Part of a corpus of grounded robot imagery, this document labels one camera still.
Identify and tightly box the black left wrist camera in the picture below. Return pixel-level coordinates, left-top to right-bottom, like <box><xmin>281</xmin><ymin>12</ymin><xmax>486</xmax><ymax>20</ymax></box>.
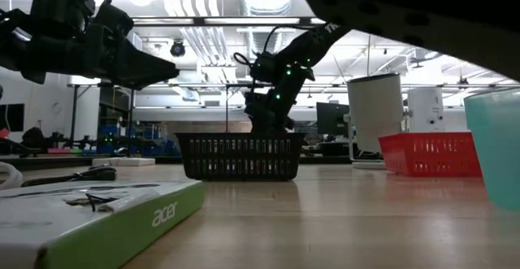
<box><xmin>93</xmin><ymin>1</ymin><xmax>135</xmax><ymax>41</ymax></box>

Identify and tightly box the black plastic basket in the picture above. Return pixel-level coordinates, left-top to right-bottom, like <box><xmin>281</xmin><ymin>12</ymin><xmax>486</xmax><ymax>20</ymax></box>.
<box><xmin>175</xmin><ymin>132</ymin><xmax>306</xmax><ymax>182</ymax></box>

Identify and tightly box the red plastic basket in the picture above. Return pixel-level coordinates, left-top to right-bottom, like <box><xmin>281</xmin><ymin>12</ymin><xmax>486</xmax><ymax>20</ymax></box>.
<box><xmin>377</xmin><ymin>132</ymin><xmax>483</xmax><ymax>178</ymax></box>

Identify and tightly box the small white product box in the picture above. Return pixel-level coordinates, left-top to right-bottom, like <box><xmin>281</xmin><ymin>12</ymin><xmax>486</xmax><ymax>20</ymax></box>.
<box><xmin>91</xmin><ymin>157</ymin><xmax>156</xmax><ymax>167</ymax></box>

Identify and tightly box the black wall screen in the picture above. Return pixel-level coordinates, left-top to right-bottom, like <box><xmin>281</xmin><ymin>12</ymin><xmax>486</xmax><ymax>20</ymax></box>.
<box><xmin>0</xmin><ymin>102</ymin><xmax>25</xmax><ymax>132</ymax></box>

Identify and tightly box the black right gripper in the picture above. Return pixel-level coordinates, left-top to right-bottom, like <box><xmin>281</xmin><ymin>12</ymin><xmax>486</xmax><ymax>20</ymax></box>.
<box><xmin>243</xmin><ymin>92</ymin><xmax>296</xmax><ymax>135</ymax></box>

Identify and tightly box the black computer monitor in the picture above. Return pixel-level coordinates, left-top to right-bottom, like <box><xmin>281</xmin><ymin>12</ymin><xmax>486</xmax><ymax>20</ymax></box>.
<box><xmin>315</xmin><ymin>101</ymin><xmax>351</xmax><ymax>137</ymax></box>

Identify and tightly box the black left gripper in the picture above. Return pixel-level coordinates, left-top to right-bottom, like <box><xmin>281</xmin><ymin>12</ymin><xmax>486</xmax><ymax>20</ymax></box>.
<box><xmin>19</xmin><ymin>27</ymin><xmax>180</xmax><ymax>91</ymax></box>

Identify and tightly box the green translucent plastic bin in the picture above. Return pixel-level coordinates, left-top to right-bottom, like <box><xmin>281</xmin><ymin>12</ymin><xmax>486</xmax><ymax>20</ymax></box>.
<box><xmin>463</xmin><ymin>88</ymin><xmax>520</xmax><ymax>212</ymax></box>

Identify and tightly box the white card bottom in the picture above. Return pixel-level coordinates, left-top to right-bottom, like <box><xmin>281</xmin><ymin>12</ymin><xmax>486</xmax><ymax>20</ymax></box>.
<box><xmin>0</xmin><ymin>179</ymin><xmax>207</xmax><ymax>269</ymax></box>

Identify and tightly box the blue storage bins shelf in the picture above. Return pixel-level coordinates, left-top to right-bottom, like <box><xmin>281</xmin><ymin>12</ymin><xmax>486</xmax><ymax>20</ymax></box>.
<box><xmin>97</xmin><ymin>124</ymin><xmax>180</xmax><ymax>156</ymax></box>

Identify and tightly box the silver grey cable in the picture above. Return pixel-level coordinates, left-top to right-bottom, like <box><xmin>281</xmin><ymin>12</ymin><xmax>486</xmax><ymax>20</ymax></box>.
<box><xmin>0</xmin><ymin>161</ymin><xmax>24</xmax><ymax>191</ymax></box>

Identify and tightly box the white machine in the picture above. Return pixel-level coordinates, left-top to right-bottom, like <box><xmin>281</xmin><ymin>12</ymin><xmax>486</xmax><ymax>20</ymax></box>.
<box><xmin>407</xmin><ymin>86</ymin><xmax>445</xmax><ymax>134</ymax></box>

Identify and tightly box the black dome camera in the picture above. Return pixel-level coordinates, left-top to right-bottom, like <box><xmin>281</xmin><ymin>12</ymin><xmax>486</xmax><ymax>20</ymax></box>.
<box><xmin>169</xmin><ymin>39</ymin><xmax>187</xmax><ymax>58</ymax></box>

